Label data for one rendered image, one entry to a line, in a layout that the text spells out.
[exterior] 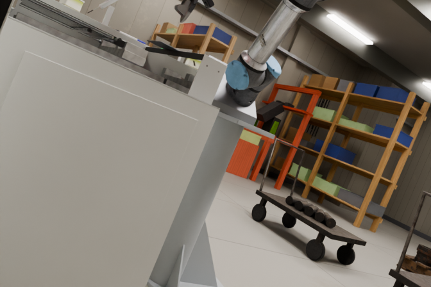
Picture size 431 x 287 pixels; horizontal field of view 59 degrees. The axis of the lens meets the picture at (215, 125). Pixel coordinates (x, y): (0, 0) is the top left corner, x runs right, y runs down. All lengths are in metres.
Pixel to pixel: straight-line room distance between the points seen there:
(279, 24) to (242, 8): 6.93
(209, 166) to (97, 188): 0.68
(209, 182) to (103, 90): 0.80
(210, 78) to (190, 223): 0.74
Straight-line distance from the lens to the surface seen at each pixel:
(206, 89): 1.24
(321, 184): 7.90
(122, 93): 1.07
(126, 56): 1.31
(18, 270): 1.20
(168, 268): 1.81
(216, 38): 5.51
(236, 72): 1.50
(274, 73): 1.60
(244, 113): 1.70
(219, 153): 1.68
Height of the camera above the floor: 0.79
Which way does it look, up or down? 1 degrees down
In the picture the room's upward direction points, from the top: 23 degrees clockwise
